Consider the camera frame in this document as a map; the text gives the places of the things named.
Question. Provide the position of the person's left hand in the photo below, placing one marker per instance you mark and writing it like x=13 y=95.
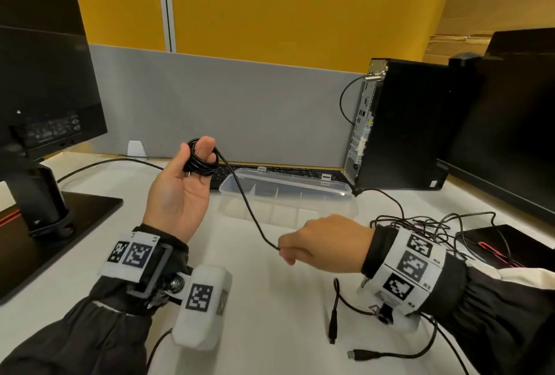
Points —
x=178 y=201

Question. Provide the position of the person's right hand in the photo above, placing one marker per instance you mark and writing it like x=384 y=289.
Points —
x=334 y=244

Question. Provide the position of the clear plastic compartment box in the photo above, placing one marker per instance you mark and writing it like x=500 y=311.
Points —
x=282 y=188

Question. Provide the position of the person's right forearm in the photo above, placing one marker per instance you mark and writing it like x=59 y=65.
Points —
x=498 y=309

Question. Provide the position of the person's left forearm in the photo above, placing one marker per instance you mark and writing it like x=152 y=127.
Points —
x=65 y=344

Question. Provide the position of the black keyboard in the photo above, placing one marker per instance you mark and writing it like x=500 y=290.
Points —
x=219 y=179

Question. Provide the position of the left wrist marker band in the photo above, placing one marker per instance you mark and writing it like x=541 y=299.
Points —
x=134 y=255

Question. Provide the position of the wrist marker band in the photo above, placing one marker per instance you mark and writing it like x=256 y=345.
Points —
x=412 y=266
x=134 y=255

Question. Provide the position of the right wrist marker band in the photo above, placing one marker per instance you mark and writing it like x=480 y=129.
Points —
x=412 y=266

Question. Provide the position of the grey desk partition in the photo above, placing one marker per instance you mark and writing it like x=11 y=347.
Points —
x=225 y=106

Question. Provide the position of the black desktop computer tower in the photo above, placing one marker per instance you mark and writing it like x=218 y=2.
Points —
x=416 y=123

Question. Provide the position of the black monitor with square stand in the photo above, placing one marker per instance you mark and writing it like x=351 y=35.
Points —
x=43 y=75

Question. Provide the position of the wide black monitor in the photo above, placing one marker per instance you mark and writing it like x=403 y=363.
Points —
x=511 y=127

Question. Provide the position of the grey webcam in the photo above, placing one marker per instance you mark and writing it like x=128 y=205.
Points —
x=465 y=59

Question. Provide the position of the yellow partition panel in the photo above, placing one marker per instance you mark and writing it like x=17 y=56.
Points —
x=303 y=10

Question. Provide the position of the small white plastic bracket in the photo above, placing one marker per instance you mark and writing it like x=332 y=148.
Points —
x=136 y=149

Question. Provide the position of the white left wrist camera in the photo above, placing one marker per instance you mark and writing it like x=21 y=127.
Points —
x=199 y=301

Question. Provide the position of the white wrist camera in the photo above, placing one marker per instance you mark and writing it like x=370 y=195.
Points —
x=199 y=301
x=403 y=322

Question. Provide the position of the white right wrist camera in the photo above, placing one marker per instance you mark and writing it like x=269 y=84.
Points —
x=403 y=322

